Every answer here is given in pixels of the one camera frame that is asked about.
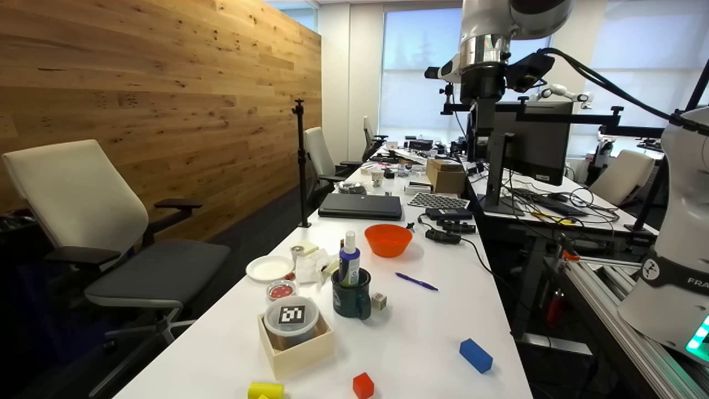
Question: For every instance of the blue pen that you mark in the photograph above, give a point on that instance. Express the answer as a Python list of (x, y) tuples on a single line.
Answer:
[(417, 282)]

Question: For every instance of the small wooden die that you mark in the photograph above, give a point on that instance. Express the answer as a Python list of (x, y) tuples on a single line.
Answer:
[(380, 303)]

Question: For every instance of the blue block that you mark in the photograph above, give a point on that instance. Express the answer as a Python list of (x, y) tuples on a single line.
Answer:
[(474, 356)]

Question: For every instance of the black power adapter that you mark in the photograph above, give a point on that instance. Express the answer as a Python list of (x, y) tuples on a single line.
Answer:
[(442, 235)]

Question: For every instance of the round tagged tin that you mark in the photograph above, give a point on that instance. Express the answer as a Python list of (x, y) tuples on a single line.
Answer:
[(291, 320)]

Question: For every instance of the far white office chair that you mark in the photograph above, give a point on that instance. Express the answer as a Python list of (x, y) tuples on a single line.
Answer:
[(327, 172)]

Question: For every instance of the orange plastic bowl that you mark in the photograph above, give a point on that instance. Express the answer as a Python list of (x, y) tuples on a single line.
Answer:
[(389, 240)]

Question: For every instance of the right white office chair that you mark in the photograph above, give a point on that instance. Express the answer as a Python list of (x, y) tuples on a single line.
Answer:
[(623, 175)]

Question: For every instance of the white office chair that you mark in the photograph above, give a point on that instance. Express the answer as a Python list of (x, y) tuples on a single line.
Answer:
[(623, 175), (93, 219), (327, 172)]

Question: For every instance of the red lid dish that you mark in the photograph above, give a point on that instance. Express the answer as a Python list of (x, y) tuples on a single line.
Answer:
[(280, 292)]

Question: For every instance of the blue bottle with white cap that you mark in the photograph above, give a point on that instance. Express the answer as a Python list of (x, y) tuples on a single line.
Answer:
[(348, 260)]

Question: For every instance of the cardboard box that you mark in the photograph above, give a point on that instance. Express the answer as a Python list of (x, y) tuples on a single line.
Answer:
[(445, 175)]

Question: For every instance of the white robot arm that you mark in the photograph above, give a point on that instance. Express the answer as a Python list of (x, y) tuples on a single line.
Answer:
[(669, 303)]

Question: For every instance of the red block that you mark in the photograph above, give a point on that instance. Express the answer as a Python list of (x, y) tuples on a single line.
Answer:
[(363, 387)]

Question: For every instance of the black keyboard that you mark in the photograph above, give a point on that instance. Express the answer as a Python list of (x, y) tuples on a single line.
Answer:
[(433, 200)]

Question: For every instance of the black computer monitor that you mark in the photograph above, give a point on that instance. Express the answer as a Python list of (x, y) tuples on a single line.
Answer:
[(529, 138)]

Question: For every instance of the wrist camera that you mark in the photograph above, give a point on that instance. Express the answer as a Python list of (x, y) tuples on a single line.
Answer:
[(449, 71)]

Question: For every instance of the dark green mug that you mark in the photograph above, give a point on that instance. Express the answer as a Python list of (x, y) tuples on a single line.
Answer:
[(354, 301)]

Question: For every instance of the yellow block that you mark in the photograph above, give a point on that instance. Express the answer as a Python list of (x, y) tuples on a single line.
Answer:
[(267, 390)]

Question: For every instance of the closed black laptop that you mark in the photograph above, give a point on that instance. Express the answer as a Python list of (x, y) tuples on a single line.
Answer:
[(362, 206)]

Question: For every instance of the black tripod stand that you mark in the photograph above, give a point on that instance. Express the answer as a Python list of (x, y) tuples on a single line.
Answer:
[(297, 112)]

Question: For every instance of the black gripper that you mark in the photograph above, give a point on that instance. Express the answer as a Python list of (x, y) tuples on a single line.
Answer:
[(481, 82)]

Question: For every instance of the white paper plate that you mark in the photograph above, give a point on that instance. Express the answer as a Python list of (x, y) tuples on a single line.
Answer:
[(268, 269)]

